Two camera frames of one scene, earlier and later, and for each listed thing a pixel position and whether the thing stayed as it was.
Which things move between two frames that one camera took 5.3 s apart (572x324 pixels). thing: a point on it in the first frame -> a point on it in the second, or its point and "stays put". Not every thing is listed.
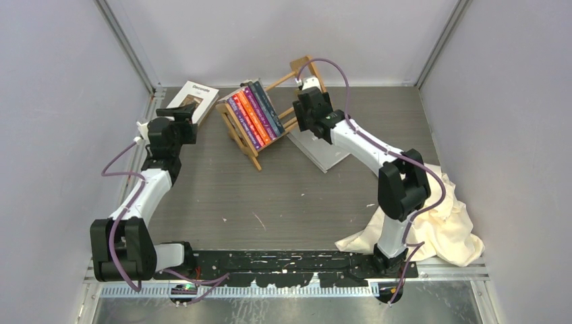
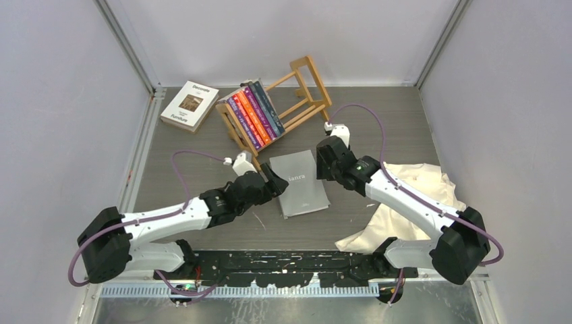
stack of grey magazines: (324, 154) -> (305, 192)
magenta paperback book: (260, 113) stays put
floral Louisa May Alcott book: (263, 93) stays put
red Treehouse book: (249, 121) stays put
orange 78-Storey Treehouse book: (255, 118) stays put
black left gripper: (182, 116) -> (276, 184)
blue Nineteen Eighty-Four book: (266, 109) stays put
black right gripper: (300, 117) -> (322, 172)
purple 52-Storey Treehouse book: (231, 100) stays put
